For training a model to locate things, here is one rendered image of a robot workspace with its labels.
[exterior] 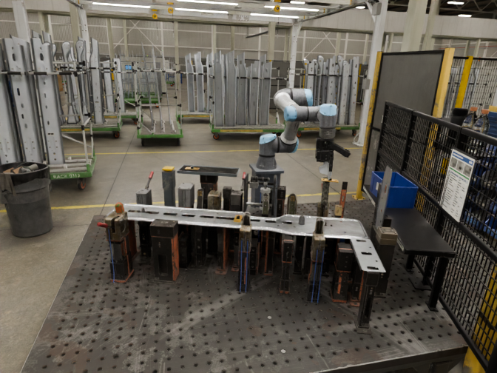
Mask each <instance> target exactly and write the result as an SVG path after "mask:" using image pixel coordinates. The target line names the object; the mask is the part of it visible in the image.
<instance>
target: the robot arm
mask: <svg viewBox="0 0 497 373"><path fill-rule="evenodd" d="M274 105H275V106H276V107H277V108H279V109H281V110H282V111H283V112H284V118H285V120H286V121H287V123H286V126H285V131H284V132H283V133H282V134H281V136H276V135H275V134H266V135H262V136H260V142H259V144H260V145H259V157H258V159H257V163H256V168H258V169H264V170H273V169H276V168H277V162H276V158H275V153H294V152H296V151H297V148H298V144H299V140H298V137H297V131H298V129H299V126H300V122H301V121H314V122H319V136H320V137H317V139H316V155H317V156H316V155H315V158H316V159H317V162H323V165H322V166H320V167H319V172H320V173H322V174H325V175H328V180H329V179H330V178H331V174H332V168H333V160H334V150H335V151H337V152H338V153H340V154H342V155H343V156H345V157H347V158H348V157H349V156H350V154H351V153H350V151H349V150H348V149H345V148H343V147H341V146H340V145H338V144H335V143H334V142H333V141H334V139H335V137H334V136H335V132H336V116H337V106H336V105H335V104H322V105H321V106H315V107H312V105H313V96H312V91H311V90H310V89H305V88H304V89H296V88H285V89H281V90H279V91H278V92H276V94H275V95H274ZM325 142H326V143H325Z"/></svg>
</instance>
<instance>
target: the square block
mask: <svg viewBox="0 0 497 373"><path fill-rule="evenodd" d="M397 238H398V234H397V232H396V230H395V229H394V228H392V227H381V226H378V229H377V232H376V243H375V250H376V252H377V254H378V256H379V258H380V260H381V262H382V264H383V266H384V268H385V270H386V273H384V272H379V280H378V284H377V286H376V289H375V293H374V297H375V298H386V295H385V293H386V291H387V286H388V278H389V275H390V271H391V264H392V260H393V254H394V249H395V245H396V243H397Z"/></svg>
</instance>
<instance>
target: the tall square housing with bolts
mask: <svg viewBox="0 0 497 373"><path fill-rule="evenodd" d="M177 195H178V207H184V208H194V203H195V184H188V183H182V184H181V185H180V186H179V187H178V188H177ZM182 231H183V233H184V234H190V241H191V252H193V251H194V250H193V249H194V247H195V244H194V233H193V225H184V224H181V232H182Z"/></svg>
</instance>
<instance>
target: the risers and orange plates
mask: <svg viewBox="0 0 497 373"><path fill-rule="evenodd" d="M177 237H178V239H177V240H178V256H179V268H187V267H188V265H189V263H190V261H191V259H192V255H191V241H190V234H184V233H183V231H182V232H181V224H178V233H177ZM257 242H258V238H252V239H251V251H250V261H249V266H250V275H257V271H258V266H259V256H260V242H259V243H258V245H257Z"/></svg>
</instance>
